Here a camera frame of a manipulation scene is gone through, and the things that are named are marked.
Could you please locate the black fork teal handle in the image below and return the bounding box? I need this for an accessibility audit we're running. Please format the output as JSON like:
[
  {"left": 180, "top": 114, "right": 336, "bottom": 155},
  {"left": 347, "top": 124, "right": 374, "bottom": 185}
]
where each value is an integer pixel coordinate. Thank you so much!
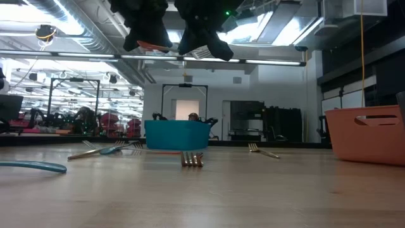
[
  {"left": 99, "top": 140, "right": 144, "bottom": 156},
  {"left": 0, "top": 160, "right": 68, "bottom": 174}
]

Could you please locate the grey plastic bin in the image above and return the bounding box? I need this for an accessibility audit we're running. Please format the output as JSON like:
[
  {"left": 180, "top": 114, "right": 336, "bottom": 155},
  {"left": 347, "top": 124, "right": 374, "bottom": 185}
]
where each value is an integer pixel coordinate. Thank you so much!
[{"left": 396, "top": 91, "right": 405, "bottom": 118}]

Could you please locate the long linear ceiling light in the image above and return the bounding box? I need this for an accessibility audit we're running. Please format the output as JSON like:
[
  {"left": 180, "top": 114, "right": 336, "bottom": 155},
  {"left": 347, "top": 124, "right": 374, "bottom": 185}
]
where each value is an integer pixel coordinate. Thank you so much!
[{"left": 0, "top": 49, "right": 307, "bottom": 67}]

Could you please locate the black background rig frame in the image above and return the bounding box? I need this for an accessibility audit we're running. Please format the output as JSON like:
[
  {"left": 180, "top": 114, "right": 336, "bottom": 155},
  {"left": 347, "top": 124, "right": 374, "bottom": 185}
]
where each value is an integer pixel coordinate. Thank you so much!
[
  {"left": 47, "top": 77, "right": 101, "bottom": 127},
  {"left": 161, "top": 83, "right": 209, "bottom": 121}
]

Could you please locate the ceiling cable reel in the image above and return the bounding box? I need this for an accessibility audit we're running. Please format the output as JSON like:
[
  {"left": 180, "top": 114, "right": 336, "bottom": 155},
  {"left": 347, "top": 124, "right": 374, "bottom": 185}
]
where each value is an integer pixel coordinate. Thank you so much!
[{"left": 35, "top": 24, "right": 58, "bottom": 42}]

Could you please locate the orange plastic bin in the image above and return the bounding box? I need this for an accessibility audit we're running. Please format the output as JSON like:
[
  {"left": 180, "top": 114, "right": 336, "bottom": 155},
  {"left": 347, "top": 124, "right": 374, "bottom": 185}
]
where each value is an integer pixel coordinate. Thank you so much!
[{"left": 325, "top": 104, "right": 405, "bottom": 167}]

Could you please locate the black shelf cabinet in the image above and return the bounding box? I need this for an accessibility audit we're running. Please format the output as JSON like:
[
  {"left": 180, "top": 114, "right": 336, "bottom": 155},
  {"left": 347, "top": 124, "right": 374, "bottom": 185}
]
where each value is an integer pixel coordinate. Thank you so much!
[{"left": 230, "top": 100, "right": 266, "bottom": 142}]

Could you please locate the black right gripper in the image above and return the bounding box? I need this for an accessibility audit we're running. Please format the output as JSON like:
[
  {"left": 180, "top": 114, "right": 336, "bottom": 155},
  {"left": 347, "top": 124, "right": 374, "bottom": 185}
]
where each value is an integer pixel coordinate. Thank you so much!
[{"left": 173, "top": 0, "right": 246, "bottom": 63}]

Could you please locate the black metal rig frame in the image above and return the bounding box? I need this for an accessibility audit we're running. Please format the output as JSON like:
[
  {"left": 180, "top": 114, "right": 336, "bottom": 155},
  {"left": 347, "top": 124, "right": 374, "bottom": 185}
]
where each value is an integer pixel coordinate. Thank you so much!
[{"left": 0, "top": 135, "right": 332, "bottom": 149}]

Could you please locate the red bin stack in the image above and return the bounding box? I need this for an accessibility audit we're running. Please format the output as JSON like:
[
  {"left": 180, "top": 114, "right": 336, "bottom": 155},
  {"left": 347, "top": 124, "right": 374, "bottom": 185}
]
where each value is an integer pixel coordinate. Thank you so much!
[
  {"left": 126, "top": 118, "right": 142, "bottom": 139},
  {"left": 99, "top": 112, "right": 120, "bottom": 137}
]

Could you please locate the black monitor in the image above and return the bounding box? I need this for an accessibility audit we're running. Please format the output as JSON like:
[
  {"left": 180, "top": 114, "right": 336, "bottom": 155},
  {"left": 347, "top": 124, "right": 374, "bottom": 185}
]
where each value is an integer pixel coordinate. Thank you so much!
[{"left": 0, "top": 94, "right": 25, "bottom": 123}]

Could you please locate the blue plastic bin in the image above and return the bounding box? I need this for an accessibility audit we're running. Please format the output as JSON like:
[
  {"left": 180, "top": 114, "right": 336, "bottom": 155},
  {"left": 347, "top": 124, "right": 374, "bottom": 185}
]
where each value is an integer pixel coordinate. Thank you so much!
[{"left": 144, "top": 119, "right": 212, "bottom": 151}]

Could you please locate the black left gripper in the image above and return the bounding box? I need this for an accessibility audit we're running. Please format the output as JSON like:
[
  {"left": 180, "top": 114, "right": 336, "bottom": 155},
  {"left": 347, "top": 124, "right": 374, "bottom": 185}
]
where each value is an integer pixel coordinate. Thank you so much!
[{"left": 109, "top": 0, "right": 173, "bottom": 53}]

